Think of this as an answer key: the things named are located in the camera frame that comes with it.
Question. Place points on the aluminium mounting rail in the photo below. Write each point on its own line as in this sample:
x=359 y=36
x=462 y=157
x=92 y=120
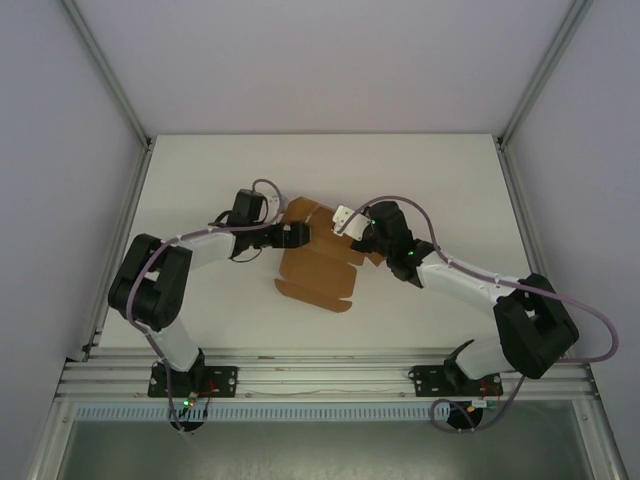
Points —
x=325 y=372

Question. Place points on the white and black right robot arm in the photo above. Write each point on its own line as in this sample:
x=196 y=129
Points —
x=465 y=285

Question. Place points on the aluminium frame post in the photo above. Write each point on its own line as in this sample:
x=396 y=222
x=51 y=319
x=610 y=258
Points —
x=107 y=65
x=540 y=70

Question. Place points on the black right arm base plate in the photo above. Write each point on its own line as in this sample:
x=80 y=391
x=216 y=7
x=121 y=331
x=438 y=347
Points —
x=425 y=382

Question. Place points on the brown cardboard paper box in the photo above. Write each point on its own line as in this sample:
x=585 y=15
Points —
x=320 y=270

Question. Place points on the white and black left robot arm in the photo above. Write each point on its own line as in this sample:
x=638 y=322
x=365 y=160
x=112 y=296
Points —
x=172 y=340

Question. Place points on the grey metal sheet panel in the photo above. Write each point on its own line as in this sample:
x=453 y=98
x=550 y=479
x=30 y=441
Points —
x=320 y=450

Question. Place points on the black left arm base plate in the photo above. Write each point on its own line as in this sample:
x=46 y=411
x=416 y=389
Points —
x=222 y=382

